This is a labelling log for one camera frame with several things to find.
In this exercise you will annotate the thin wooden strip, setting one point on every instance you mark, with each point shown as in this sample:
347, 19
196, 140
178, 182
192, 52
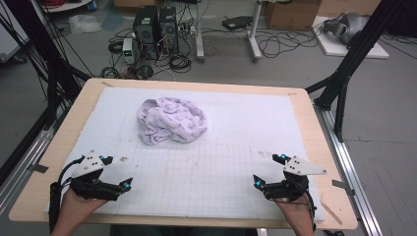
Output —
331, 212

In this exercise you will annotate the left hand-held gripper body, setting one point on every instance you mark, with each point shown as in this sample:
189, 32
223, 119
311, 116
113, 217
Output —
88, 165

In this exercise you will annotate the white round table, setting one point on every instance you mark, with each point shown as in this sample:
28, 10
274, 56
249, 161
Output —
69, 6

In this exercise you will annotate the clear plastic bag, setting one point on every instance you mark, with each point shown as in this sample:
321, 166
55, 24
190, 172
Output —
83, 23

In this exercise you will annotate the black flat device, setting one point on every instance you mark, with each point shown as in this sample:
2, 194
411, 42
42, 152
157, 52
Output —
236, 23

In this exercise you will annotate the white power supply box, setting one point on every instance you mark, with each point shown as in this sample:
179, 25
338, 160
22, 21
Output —
128, 50

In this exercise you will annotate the large black computer tower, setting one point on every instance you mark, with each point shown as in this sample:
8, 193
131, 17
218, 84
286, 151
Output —
146, 31

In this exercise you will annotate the lavender cat print towel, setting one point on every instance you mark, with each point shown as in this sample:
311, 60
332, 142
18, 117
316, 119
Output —
172, 119

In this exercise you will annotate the black metal frame stand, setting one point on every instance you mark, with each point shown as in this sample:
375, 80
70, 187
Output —
347, 65
55, 75

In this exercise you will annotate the aluminium rail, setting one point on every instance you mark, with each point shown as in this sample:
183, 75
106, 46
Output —
29, 157
347, 164

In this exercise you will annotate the grey rounded device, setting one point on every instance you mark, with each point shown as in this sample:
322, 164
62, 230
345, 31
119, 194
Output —
350, 26

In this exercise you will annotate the person's dark clothing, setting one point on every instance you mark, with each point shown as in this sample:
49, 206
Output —
183, 231

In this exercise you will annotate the brown cardboard box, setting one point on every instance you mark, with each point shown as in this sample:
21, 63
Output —
291, 14

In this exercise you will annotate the dark tape strip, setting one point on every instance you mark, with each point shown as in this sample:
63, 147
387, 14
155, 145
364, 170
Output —
39, 168
342, 186

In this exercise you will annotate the white floor board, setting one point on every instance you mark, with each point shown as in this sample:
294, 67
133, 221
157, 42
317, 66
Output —
334, 49

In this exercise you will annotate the white foam mat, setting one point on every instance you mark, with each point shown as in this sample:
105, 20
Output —
229, 131

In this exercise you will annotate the white cabinet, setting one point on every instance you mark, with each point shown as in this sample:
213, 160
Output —
10, 39

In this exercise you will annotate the white desk leg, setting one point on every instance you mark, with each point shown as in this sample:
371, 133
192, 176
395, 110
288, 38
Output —
254, 32
199, 32

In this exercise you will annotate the slim black computer tower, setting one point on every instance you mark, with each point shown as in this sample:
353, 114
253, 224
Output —
168, 29

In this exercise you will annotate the person's left hand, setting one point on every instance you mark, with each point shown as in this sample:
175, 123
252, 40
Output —
75, 206

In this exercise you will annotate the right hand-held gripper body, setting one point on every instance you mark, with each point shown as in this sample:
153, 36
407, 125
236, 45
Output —
300, 167

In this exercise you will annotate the person's right hand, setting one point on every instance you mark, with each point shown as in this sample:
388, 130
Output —
298, 209

